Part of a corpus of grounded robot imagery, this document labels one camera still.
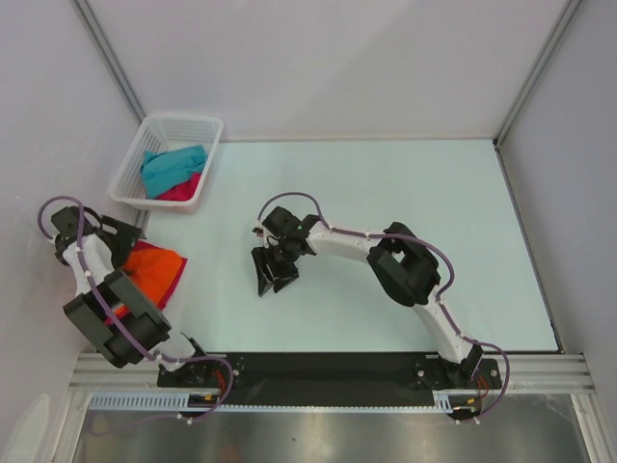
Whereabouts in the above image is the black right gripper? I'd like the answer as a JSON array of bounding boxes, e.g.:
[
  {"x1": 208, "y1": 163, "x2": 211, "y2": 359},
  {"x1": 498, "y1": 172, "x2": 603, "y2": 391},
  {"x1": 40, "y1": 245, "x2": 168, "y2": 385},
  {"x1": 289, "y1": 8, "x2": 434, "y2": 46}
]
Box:
[{"x1": 254, "y1": 238, "x2": 301, "y2": 296}]

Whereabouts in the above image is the orange t shirt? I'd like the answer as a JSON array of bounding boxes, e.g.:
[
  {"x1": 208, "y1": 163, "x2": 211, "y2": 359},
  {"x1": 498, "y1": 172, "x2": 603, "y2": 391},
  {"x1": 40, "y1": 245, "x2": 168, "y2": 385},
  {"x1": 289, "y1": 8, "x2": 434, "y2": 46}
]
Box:
[{"x1": 113, "y1": 248, "x2": 184, "y2": 317}]

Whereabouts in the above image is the white plastic mesh basket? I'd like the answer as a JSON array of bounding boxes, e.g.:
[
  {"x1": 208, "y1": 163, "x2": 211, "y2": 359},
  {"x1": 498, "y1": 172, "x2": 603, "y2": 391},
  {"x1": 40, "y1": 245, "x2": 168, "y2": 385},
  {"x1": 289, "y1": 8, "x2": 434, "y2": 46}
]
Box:
[{"x1": 108, "y1": 112, "x2": 224, "y2": 213}]

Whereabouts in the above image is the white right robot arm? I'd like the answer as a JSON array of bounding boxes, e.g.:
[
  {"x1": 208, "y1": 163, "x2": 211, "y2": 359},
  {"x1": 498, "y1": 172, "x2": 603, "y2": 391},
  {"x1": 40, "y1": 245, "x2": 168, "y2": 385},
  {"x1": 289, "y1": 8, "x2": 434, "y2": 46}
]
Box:
[{"x1": 251, "y1": 206, "x2": 484, "y2": 387}]

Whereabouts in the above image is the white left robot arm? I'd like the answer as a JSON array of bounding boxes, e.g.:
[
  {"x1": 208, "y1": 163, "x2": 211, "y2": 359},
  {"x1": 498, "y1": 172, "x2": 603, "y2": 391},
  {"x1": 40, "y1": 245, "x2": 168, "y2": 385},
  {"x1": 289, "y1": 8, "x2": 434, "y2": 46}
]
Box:
[{"x1": 51, "y1": 205, "x2": 213, "y2": 386}]

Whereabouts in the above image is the folded red t shirt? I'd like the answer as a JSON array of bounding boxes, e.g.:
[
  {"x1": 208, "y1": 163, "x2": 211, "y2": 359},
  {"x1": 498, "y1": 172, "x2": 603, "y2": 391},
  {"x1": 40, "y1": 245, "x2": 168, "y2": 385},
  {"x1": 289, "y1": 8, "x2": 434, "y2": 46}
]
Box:
[{"x1": 130, "y1": 239, "x2": 189, "y2": 313}]

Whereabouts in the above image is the teal t shirt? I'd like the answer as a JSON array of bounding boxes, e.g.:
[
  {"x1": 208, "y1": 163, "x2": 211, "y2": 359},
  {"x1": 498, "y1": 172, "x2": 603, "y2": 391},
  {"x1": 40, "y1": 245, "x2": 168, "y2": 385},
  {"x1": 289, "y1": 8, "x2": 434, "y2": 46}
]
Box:
[{"x1": 140, "y1": 145, "x2": 208, "y2": 200}]

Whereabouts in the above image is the pink t shirt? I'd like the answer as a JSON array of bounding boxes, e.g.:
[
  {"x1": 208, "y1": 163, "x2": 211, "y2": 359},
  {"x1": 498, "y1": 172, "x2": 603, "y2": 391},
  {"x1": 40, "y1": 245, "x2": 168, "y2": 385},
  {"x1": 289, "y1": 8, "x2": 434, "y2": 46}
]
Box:
[{"x1": 156, "y1": 173, "x2": 201, "y2": 202}]

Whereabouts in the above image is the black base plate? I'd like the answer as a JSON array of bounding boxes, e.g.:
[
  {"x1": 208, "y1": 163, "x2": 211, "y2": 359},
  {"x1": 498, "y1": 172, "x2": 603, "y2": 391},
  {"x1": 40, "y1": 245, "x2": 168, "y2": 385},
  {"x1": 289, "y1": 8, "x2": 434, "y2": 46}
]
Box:
[{"x1": 157, "y1": 352, "x2": 505, "y2": 405}]

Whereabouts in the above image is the white slotted cable duct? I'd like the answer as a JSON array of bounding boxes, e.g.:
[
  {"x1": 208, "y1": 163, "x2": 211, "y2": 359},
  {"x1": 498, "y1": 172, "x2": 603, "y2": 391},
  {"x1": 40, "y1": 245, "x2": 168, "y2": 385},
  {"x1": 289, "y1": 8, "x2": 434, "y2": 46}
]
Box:
[{"x1": 89, "y1": 392, "x2": 480, "y2": 421}]

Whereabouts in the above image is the aluminium frame rail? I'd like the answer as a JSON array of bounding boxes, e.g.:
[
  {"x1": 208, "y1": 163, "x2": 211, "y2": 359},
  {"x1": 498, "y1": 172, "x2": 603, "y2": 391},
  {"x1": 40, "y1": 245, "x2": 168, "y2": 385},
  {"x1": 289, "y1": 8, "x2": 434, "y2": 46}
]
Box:
[{"x1": 69, "y1": 353, "x2": 594, "y2": 394}]

